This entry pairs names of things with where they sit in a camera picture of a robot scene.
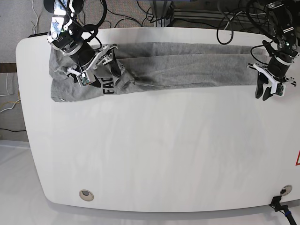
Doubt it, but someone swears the table cable grommet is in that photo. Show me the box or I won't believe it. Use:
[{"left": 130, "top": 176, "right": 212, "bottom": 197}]
[
  {"left": 79, "top": 189, "right": 94, "bottom": 202},
  {"left": 280, "top": 185, "right": 293, "bottom": 196}
]

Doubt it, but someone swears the black clamp with cable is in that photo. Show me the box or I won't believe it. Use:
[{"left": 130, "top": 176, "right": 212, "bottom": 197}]
[{"left": 269, "top": 196, "right": 297, "bottom": 225}]

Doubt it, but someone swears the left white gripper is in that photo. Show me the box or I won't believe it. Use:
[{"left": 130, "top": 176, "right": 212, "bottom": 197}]
[{"left": 247, "top": 63, "right": 297, "bottom": 101}]

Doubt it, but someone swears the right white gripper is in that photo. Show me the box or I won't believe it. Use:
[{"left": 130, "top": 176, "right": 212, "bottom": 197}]
[{"left": 67, "top": 44, "right": 122, "bottom": 88}]

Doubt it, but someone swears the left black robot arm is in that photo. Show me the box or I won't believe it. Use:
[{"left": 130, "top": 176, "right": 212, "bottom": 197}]
[{"left": 230, "top": 0, "right": 300, "bottom": 100}]

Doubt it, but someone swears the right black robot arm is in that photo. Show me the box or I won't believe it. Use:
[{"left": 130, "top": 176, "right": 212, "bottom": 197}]
[{"left": 47, "top": 0, "right": 122, "bottom": 87}]

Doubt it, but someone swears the left table cable grommet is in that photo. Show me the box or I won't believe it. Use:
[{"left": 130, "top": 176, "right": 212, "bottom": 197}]
[{"left": 79, "top": 189, "right": 94, "bottom": 202}]

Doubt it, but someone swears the right table cable grommet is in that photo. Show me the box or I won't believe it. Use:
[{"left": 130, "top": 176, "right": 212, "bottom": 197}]
[{"left": 280, "top": 185, "right": 293, "bottom": 196}]

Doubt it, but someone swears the dark round chair base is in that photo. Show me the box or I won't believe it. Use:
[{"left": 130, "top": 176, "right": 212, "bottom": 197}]
[{"left": 43, "top": 0, "right": 55, "bottom": 14}]

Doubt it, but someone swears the grey t-shirt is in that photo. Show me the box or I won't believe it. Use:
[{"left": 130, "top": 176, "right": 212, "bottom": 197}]
[{"left": 49, "top": 42, "right": 268, "bottom": 102}]

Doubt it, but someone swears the aluminium extrusion frame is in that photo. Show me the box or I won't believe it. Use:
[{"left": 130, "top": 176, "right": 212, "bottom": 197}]
[{"left": 152, "top": 0, "right": 270, "bottom": 27}]

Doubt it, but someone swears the red warning triangle sticker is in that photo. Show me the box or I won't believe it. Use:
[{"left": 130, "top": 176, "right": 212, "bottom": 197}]
[{"left": 295, "top": 151, "right": 300, "bottom": 166}]

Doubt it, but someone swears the white floor cable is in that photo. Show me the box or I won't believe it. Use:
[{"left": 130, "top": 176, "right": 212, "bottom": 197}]
[{"left": 30, "top": 0, "right": 40, "bottom": 35}]

